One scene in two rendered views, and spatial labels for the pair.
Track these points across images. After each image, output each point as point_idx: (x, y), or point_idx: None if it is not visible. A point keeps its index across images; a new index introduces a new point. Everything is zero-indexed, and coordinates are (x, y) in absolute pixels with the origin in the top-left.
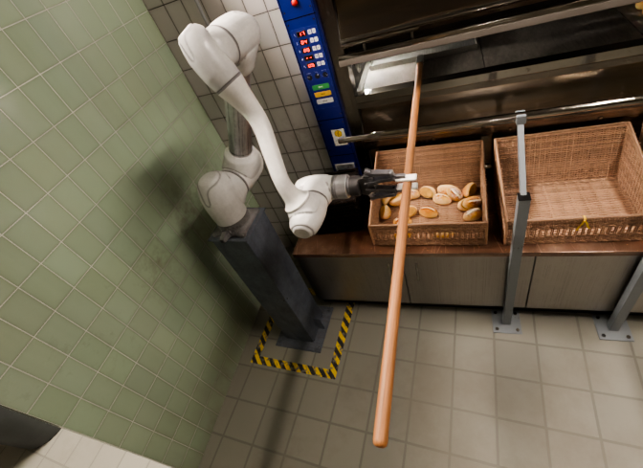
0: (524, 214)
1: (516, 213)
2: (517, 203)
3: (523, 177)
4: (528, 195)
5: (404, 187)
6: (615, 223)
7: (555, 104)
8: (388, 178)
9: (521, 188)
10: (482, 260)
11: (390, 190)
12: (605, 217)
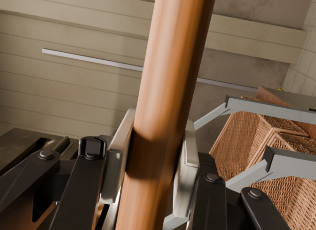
0: (305, 155)
1: (312, 167)
2: (286, 165)
3: (237, 176)
4: (264, 155)
5: (141, 84)
6: (302, 149)
7: None
8: (68, 180)
9: (255, 169)
10: None
11: (209, 200)
12: (296, 151)
